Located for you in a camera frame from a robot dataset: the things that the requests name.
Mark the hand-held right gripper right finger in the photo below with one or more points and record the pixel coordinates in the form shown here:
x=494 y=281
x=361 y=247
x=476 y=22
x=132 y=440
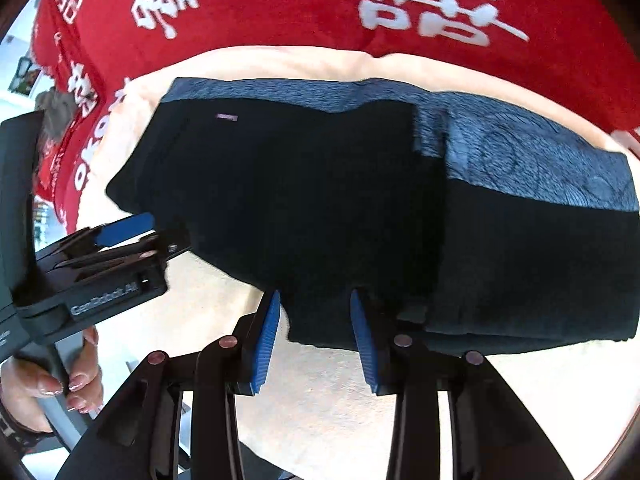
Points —
x=365 y=342

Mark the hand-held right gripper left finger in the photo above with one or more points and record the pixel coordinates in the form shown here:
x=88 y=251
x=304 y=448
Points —
x=265 y=342

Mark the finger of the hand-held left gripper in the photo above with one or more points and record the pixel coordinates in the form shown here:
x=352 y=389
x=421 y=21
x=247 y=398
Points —
x=125 y=227
x=165 y=246

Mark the black pants with blue stripes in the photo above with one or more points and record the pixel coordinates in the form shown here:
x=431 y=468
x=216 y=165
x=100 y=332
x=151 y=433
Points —
x=300 y=200

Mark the person's left hand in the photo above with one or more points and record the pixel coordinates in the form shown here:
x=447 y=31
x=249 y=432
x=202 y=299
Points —
x=82 y=375

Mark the cream padded blanket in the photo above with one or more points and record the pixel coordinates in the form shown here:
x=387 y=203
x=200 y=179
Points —
x=350 y=435

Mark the grey crumpled cloth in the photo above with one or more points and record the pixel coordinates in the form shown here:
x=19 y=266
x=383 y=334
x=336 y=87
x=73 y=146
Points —
x=57 y=120

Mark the black wristband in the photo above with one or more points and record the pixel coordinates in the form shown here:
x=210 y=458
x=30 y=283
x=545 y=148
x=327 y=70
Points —
x=20 y=432

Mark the red printed blanket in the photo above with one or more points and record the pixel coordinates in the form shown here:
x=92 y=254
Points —
x=280 y=5

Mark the small colourful wall picture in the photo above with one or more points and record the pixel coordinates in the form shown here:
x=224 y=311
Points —
x=25 y=77

